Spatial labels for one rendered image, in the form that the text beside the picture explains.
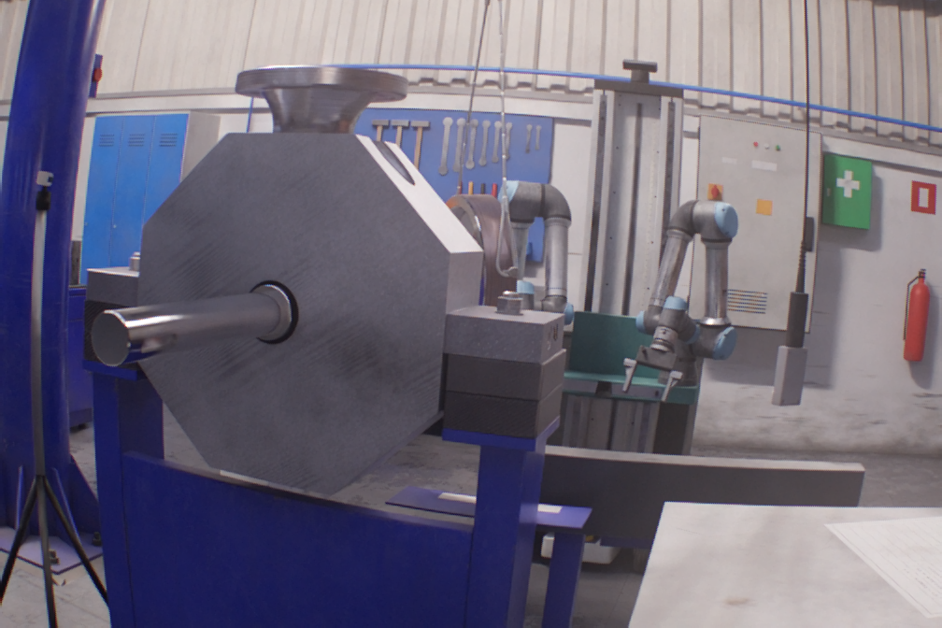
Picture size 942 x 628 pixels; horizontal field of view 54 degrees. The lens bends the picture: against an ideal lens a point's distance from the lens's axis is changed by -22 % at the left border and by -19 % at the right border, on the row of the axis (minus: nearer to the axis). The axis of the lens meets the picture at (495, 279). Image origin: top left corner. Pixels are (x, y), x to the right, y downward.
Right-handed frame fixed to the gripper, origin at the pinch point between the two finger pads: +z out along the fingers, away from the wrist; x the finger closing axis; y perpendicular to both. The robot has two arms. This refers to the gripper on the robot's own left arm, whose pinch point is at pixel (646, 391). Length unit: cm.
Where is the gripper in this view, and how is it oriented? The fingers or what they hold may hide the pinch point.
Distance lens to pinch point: 352.0
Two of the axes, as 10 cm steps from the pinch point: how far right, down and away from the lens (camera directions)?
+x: 8.9, 2.3, -4.0
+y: -3.0, -3.8, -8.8
